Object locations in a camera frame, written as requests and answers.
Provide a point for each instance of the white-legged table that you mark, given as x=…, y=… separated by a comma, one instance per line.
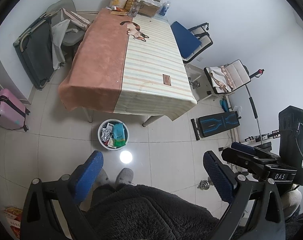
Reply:
x=87, y=115

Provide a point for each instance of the white cloth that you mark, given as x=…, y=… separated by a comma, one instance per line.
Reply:
x=60, y=30

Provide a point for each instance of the black and blue weight bench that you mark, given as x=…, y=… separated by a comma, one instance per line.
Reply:
x=216, y=125

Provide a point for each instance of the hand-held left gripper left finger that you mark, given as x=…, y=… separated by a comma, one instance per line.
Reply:
x=90, y=170

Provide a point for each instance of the metal dumbbell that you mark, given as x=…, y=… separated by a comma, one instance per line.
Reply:
x=195, y=83
x=204, y=184

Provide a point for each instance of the red flat packets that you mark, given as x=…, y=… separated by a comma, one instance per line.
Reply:
x=117, y=11

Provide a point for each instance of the white side cabinet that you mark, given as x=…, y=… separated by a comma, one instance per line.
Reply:
x=204, y=87

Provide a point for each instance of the pink suitcase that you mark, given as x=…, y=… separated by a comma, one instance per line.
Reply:
x=7, y=110

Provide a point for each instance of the chair with cream cushions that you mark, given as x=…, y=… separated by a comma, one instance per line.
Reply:
x=229, y=76

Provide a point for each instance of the water bottle with blue label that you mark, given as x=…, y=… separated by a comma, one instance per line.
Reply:
x=164, y=9

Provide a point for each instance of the brown cardboard box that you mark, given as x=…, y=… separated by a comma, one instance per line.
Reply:
x=149, y=8

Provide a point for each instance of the red cardboard box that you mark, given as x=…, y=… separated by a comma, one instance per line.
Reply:
x=12, y=220

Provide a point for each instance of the chair with blue cushion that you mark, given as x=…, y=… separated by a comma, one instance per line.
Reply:
x=185, y=37

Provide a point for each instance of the teal snack bag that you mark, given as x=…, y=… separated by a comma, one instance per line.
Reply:
x=119, y=135

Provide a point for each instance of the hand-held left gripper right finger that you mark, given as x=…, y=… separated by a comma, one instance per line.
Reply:
x=217, y=175

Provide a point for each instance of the white trash bin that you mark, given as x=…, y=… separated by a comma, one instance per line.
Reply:
x=102, y=145

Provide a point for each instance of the person's dark fleece robe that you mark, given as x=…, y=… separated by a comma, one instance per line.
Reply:
x=146, y=215

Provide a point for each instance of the grey chair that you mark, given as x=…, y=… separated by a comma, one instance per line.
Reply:
x=71, y=36

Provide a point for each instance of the clear glass bottle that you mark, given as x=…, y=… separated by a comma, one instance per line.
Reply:
x=134, y=10

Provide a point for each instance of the person's right forearm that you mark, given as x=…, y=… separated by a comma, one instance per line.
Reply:
x=292, y=200

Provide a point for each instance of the exercise bar with red end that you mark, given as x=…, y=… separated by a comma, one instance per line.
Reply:
x=252, y=105

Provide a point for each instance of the teal slippers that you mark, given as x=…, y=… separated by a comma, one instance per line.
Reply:
x=225, y=105

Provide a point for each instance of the dark folding bed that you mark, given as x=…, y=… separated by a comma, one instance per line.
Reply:
x=36, y=52

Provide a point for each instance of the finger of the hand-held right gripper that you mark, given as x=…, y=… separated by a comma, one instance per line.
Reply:
x=239, y=158
x=251, y=151

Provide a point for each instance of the pink and striped tablecloth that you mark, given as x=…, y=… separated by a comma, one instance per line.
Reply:
x=141, y=62

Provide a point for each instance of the silver foil blister pack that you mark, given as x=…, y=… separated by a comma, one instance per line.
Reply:
x=106, y=135

